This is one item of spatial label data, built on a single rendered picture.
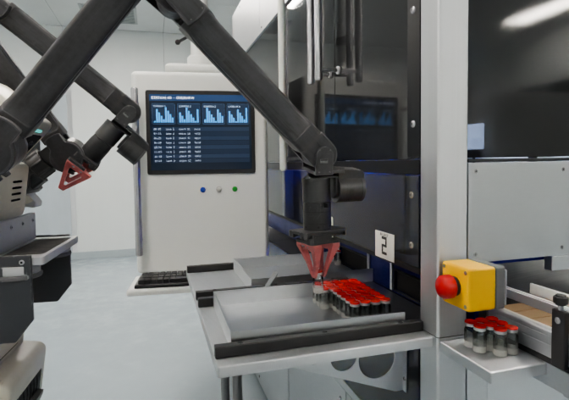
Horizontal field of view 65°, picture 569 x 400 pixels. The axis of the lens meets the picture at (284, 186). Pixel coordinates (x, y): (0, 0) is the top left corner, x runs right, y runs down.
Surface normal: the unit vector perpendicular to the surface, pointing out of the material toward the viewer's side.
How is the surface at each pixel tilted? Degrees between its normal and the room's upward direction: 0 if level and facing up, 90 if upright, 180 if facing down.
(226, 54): 101
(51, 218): 90
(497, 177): 90
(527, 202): 90
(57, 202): 90
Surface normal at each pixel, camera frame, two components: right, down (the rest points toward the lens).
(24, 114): 0.45, 0.07
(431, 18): -0.96, 0.03
